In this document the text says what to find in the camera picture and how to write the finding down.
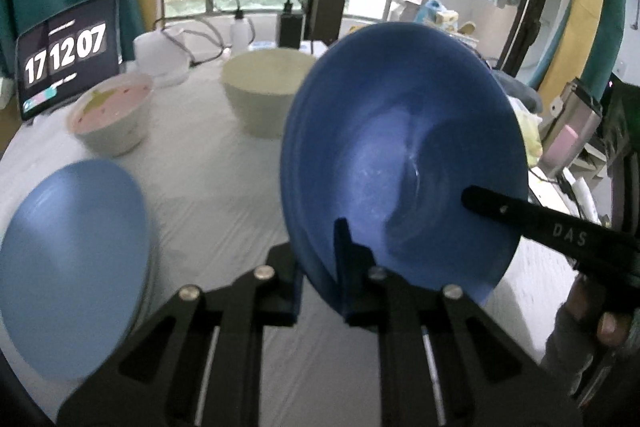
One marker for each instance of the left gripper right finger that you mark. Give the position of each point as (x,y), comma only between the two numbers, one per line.
(362,298)

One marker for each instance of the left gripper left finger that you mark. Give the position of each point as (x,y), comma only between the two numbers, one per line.
(284,289)

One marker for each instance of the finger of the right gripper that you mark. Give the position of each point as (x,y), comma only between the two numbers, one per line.
(545,226)

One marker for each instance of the dark blue bowl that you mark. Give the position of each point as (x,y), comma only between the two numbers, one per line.
(389,127)

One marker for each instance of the light blue plate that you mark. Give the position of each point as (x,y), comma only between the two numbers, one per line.
(75,260)

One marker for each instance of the cream bowl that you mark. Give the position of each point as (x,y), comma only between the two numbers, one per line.
(260,87)

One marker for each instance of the pink strawberry bowl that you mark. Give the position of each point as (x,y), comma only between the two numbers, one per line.
(114,116)

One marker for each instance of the person's right hand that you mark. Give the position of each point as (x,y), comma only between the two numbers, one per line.
(611,330)

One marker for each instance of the white tube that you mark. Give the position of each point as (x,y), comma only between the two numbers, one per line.
(585,202)

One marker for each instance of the steel thermos bottle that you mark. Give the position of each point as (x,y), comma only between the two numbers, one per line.
(572,120)

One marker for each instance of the pale yellow tissue pack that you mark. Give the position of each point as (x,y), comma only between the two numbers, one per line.
(529,124)

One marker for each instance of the teal curtain right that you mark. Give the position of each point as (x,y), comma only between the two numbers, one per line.
(605,48)

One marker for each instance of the grey cloth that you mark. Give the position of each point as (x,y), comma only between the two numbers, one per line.
(516,89)

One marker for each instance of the yellow curtain right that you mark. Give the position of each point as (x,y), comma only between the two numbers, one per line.
(571,56)

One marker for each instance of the white humidifier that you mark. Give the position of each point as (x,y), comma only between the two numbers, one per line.
(162,54)

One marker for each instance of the black power adapter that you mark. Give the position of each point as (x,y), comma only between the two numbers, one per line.
(290,24)

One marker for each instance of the blue white snack package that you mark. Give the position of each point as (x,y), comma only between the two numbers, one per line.
(434,13)

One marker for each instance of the tablet showing clock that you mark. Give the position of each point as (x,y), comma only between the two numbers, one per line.
(66,55)

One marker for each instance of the white charger with cable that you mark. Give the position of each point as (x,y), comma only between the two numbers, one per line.
(242,31)

